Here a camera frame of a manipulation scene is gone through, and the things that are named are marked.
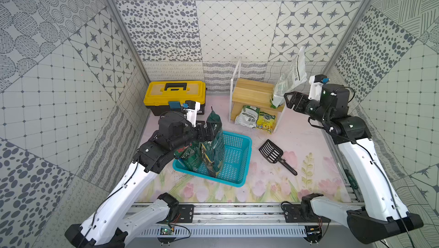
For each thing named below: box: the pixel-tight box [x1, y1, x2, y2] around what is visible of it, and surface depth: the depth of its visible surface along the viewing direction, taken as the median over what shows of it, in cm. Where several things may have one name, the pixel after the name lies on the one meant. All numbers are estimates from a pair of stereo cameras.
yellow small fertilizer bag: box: [256, 111, 277, 135], surface depth 101 cm
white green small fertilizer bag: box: [234, 105, 261, 129], surface depth 103 cm
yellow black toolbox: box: [143, 80, 207, 116], surface depth 102 cm
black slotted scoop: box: [258, 138, 298, 176], surface depth 94 cm
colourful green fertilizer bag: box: [173, 141, 203, 171], surface depth 81 cm
